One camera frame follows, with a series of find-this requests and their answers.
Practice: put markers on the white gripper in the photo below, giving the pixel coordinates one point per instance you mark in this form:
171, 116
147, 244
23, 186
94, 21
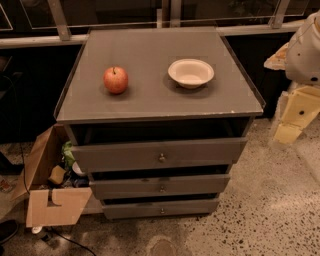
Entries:
304, 55

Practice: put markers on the grey bottom drawer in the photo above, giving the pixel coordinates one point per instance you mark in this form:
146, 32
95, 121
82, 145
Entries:
158, 206

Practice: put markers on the grey drawer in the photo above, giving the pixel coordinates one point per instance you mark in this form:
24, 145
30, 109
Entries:
159, 186
158, 206
158, 155

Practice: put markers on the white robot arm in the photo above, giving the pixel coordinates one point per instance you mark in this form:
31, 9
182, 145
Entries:
300, 59

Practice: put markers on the grey drawer cabinet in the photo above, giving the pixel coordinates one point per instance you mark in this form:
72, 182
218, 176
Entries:
154, 107

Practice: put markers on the grey top drawer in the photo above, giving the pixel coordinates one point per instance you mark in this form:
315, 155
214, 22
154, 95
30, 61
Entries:
158, 155

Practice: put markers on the grey middle drawer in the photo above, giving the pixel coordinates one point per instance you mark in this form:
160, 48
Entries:
159, 186

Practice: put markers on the metal railing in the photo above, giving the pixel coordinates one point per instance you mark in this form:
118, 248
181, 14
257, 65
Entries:
44, 22

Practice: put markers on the white bowl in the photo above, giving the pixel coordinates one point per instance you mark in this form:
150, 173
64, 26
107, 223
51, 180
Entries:
191, 73

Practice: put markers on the red apple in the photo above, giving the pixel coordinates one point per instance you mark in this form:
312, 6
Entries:
115, 80

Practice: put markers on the green plastic bag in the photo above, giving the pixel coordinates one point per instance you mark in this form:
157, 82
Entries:
67, 154

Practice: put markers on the yellow sponge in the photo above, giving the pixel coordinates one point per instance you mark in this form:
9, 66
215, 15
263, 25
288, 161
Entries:
57, 175

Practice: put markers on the brown cardboard box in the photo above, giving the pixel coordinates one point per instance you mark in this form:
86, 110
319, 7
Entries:
57, 207

